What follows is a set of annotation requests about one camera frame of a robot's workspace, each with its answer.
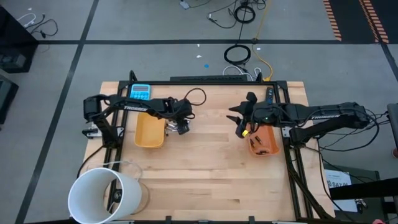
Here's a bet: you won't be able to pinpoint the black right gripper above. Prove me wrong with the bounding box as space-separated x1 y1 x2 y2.
226 91 282 128

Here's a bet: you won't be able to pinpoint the yellow plastic bin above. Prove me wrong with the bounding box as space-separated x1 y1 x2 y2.
134 111 167 149

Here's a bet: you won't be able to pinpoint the black power strip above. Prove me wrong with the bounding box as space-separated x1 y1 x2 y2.
169 75 249 83

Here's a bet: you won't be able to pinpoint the orange plastic bin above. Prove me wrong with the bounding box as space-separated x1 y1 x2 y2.
247 123 280 156

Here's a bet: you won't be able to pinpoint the blue calculator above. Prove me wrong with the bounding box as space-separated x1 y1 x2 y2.
129 83 152 101

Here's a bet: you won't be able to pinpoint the black and silver clamp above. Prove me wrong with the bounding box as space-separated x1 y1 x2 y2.
81 121 103 139

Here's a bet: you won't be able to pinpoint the white cylinder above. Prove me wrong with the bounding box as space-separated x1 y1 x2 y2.
67 167 143 224

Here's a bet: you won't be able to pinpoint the white paper label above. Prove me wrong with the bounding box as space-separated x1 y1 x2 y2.
323 169 358 213

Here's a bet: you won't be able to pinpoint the orange black hazard tape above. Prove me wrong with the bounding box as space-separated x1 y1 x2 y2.
358 0 390 44
322 0 343 42

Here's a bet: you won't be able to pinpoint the dark green box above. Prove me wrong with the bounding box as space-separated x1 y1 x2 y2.
322 164 382 224

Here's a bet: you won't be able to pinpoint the black floor mat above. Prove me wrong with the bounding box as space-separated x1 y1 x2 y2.
329 0 398 44

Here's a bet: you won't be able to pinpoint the black bar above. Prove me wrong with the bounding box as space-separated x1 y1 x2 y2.
328 177 398 200

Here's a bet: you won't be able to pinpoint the metal keys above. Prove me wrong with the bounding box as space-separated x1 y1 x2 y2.
355 198 368 215

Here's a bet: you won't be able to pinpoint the grey panel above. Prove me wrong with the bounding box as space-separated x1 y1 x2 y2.
386 103 398 153

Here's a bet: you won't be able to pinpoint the black cabinet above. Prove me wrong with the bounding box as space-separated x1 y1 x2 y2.
0 6 40 74

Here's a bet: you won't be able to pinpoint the black cable with yellow tag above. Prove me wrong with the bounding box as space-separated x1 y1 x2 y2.
235 123 250 139

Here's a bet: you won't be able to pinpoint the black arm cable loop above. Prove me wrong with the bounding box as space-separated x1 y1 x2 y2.
183 87 208 107

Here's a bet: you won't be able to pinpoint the black metal frame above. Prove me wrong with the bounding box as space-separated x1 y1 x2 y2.
105 70 336 224

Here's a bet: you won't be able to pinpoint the black coiled cable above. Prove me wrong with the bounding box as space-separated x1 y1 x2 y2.
233 4 257 24
223 44 252 66

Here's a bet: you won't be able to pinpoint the thin white cable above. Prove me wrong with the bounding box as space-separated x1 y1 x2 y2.
98 160 144 182

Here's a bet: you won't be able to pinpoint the black base cable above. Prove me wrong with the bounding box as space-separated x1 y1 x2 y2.
76 144 106 179

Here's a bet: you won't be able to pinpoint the black cable bundle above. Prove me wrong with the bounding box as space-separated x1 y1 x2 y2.
317 107 391 153

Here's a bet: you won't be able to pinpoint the black cable with plug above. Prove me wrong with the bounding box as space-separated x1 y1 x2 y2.
24 14 59 40

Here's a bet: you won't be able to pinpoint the white charger cable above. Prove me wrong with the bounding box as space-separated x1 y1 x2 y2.
16 12 37 29

